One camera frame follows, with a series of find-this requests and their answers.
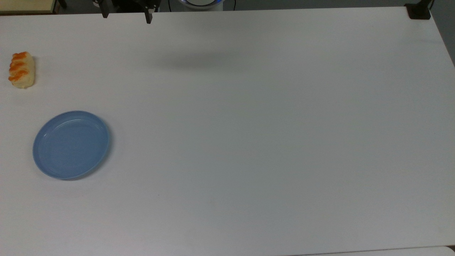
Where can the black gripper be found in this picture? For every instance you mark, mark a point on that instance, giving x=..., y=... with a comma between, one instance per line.
x=128, y=3

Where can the bread roll with orange stripes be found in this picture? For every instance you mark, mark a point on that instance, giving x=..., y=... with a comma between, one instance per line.
x=22, y=70

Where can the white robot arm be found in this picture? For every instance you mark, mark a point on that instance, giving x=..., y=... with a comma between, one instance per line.
x=201, y=3

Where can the blue round plate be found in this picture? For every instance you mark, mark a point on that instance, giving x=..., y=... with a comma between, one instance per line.
x=71, y=144

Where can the wooden side desk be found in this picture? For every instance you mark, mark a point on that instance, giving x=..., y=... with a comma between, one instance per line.
x=26, y=6

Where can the black camera stand clamp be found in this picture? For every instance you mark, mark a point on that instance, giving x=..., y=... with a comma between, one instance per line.
x=419, y=11

